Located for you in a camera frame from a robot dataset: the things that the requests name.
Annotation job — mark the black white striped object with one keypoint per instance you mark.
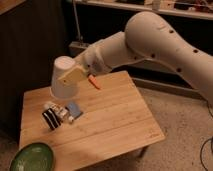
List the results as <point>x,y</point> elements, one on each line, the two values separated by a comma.
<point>51,119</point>

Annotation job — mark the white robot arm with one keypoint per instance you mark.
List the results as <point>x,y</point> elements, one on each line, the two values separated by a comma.
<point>147,36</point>

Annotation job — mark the wooden low table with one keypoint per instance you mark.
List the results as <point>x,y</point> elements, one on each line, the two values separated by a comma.
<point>115,120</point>

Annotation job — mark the metal vertical pole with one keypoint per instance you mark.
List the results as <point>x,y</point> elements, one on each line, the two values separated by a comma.
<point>79,36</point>

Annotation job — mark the orange marker pen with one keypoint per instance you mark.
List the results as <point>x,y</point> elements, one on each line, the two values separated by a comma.
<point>93,81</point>

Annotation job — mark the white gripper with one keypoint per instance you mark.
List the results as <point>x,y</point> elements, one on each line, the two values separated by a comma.
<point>89,63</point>

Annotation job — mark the green ceramic plate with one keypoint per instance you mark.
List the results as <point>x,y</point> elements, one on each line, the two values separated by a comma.
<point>33,157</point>

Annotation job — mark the blue eraser block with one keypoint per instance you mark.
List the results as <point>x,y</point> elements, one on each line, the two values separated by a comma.
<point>74,110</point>

